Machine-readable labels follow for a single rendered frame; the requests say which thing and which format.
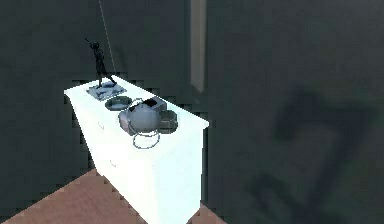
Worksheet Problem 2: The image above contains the dark octagonal cup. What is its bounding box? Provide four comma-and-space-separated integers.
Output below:
158, 109, 179, 135

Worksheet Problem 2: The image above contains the grey round kettle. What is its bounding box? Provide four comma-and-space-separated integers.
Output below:
127, 97, 162, 134

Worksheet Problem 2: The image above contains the grey box with dark top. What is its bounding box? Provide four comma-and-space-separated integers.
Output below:
118, 97, 167, 136

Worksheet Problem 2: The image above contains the white chest of drawers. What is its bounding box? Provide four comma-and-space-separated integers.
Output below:
63, 75, 210, 224

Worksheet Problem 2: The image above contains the dark round bowl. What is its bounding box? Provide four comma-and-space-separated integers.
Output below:
104, 95, 133, 112

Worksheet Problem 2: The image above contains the black figure statue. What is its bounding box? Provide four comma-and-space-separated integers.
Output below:
84, 37, 128, 101

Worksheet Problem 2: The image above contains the clear glass ring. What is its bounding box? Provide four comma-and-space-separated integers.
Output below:
132, 130, 161, 150

